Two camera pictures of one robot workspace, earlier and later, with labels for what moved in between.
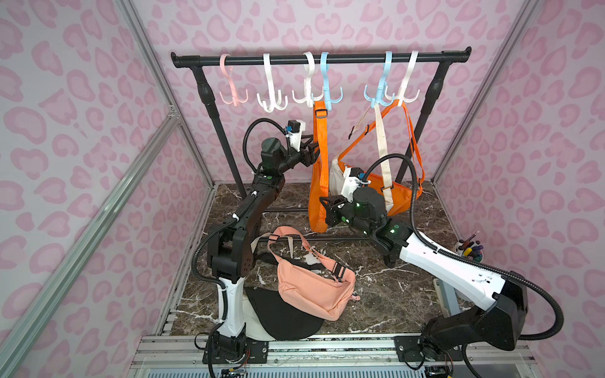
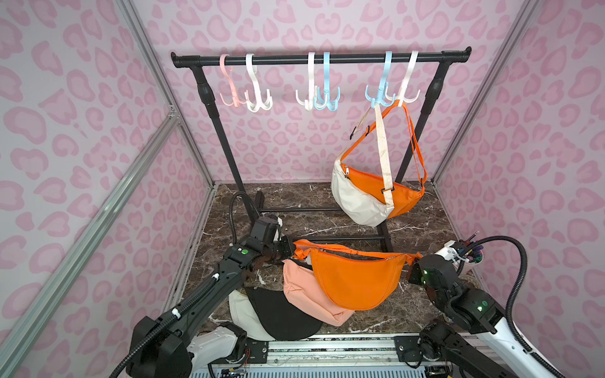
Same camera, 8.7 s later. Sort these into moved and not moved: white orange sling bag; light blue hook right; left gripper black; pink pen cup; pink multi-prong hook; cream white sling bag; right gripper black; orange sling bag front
Moved: right gripper black; orange sling bag front; left gripper black
Not moved: white orange sling bag; light blue hook right; cream white sling bag; pink multi-prong hook; pink pen cup
